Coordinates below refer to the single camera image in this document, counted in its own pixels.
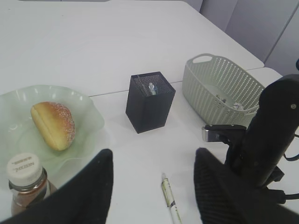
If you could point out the black mesh pen holder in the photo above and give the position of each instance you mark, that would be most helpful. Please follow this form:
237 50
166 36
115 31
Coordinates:
145 111

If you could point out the paper ball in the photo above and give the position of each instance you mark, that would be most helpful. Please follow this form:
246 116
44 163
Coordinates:
238 106
222 99

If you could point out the green plastic woven basket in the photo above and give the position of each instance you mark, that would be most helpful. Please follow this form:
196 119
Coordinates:
207 75

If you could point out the green glass wavy plate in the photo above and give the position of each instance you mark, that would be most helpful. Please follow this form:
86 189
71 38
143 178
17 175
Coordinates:
18 133

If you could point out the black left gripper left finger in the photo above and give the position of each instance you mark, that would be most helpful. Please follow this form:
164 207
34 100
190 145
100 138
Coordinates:
84 199

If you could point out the sugared bread bun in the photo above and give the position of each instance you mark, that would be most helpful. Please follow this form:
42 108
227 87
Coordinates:
55 123

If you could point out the brown Nescafe coffee bottle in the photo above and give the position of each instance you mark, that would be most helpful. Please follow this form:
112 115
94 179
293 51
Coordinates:
28 182

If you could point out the clear plastic ruler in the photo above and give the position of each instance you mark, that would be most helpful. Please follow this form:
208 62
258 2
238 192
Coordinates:
140 81

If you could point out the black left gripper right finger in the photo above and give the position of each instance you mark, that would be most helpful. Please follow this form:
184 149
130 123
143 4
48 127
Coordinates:
224 198

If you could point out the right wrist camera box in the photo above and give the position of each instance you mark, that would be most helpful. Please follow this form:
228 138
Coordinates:
223 133

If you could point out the beige retractable pen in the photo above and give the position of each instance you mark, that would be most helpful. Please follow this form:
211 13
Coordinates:
169 199

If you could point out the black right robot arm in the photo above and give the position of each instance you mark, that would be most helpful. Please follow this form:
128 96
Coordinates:
269 134

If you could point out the light blue retractable pen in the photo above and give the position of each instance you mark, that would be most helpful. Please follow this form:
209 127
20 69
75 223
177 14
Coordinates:
152 89

